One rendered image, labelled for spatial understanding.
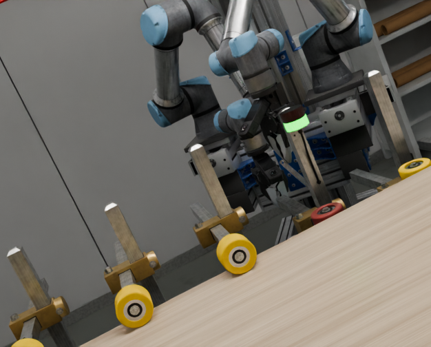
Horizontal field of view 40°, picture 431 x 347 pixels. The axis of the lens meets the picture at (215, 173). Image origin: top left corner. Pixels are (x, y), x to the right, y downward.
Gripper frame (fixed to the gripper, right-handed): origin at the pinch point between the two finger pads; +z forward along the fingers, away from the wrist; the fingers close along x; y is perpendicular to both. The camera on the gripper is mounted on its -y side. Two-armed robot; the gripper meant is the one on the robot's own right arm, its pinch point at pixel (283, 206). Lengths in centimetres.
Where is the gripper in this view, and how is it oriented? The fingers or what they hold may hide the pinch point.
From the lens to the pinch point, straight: 187.9
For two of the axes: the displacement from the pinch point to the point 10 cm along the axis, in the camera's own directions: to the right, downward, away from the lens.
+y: -2.1, -1.4, 9.7
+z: 4.0, 8.9, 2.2
